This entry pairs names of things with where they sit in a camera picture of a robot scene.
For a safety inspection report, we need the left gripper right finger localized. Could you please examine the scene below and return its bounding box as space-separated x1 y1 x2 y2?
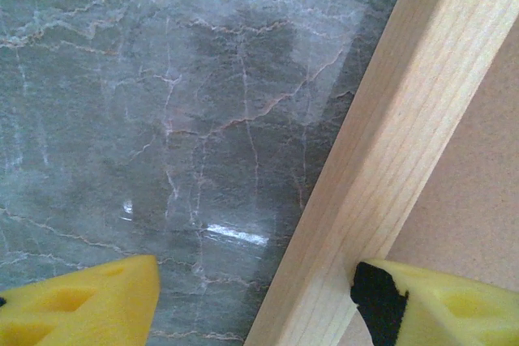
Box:
350 257 519 346

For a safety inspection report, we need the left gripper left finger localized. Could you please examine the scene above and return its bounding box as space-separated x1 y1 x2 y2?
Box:
0 254 161 346

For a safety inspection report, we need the light wooden picture frame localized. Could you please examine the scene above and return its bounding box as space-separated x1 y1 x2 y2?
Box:
242 0 519 346

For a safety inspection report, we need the brown backing board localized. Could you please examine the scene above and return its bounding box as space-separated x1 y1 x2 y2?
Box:
344 28 519 346

